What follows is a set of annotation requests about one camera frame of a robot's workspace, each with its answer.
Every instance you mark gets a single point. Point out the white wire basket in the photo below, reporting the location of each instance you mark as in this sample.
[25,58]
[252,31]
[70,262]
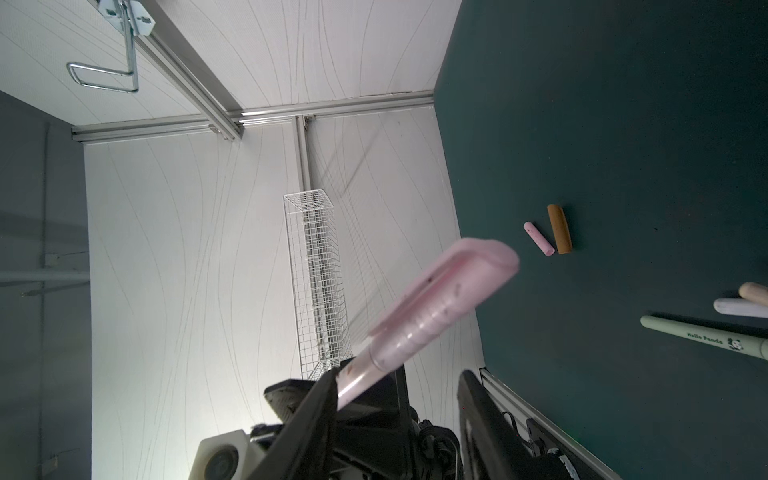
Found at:
[318,292]

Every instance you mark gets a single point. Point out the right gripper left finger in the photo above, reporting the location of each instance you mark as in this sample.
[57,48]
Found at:
[304,447]

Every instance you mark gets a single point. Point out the green table mat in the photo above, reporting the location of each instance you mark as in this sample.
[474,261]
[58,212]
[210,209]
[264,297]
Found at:
[646,122]

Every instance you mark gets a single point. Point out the pink pen cap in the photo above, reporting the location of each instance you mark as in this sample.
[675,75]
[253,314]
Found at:
[539,239]

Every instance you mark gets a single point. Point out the yellow beige pen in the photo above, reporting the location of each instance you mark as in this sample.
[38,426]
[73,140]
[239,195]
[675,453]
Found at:
[754,292]

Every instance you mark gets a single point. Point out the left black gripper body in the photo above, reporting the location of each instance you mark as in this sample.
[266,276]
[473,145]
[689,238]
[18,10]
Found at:
[379,435]

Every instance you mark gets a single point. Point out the pale pink white pen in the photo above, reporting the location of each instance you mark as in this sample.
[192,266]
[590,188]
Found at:
[464,276]

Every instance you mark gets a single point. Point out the metal U-bolt clamp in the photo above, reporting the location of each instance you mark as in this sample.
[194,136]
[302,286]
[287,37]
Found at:
[114,54]

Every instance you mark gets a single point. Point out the aluminium crossbar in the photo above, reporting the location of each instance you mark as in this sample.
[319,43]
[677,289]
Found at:
[184,79]

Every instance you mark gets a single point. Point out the light green pen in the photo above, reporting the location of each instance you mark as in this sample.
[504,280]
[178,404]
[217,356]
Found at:
[738,343]

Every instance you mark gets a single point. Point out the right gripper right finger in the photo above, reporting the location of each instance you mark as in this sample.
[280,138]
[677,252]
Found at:
[490,447]

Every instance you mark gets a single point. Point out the brown pen cap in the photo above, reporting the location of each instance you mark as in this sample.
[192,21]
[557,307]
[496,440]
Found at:
[560,229]

